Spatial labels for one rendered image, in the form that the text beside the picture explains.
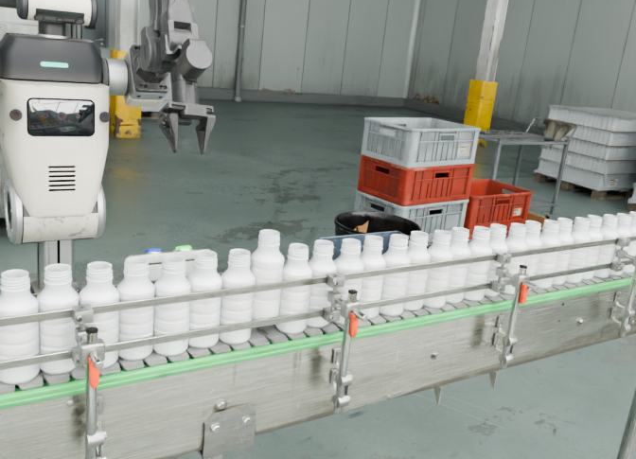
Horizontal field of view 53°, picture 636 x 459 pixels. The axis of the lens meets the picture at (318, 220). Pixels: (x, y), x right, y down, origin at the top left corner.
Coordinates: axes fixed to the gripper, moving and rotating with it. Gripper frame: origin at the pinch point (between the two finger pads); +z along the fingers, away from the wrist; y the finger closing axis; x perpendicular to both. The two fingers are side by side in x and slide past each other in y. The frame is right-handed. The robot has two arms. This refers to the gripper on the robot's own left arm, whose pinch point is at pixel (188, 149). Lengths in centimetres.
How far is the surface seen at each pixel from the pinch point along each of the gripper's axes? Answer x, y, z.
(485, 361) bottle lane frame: -17, 62, 52
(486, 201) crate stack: 154, 268, -31
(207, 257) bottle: -26.0, -9.1, 27.4
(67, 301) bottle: -24, -31, 33
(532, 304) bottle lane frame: -24, 73, 40
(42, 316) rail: -25, -35, 35
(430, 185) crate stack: 141, 207, -35
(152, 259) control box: -10.9, -13.2, 25.3
